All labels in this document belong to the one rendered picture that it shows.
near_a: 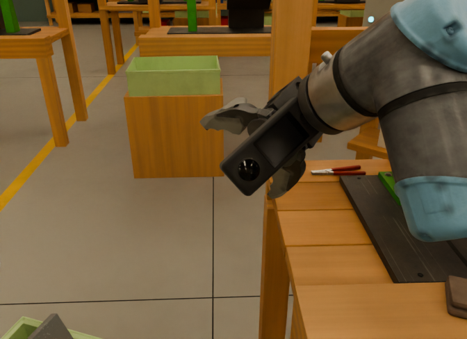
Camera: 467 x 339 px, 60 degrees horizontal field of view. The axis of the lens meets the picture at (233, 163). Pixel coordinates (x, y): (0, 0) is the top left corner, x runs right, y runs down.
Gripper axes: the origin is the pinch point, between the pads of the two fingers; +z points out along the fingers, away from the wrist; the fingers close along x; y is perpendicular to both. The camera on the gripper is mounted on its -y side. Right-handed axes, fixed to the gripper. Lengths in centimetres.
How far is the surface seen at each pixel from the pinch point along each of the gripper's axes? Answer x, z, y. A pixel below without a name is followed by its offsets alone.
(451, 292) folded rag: -44.0, -0.6, 14.0
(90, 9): 360, 788, 489
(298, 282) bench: -28.5, 18.8, 3.5
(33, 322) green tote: 3.0, 23.0, -31.1
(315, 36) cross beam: 3, 24, 61
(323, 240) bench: -30.9, 23.6, 17.9
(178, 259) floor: -39, 162, 32
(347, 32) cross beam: -2, 19, 67
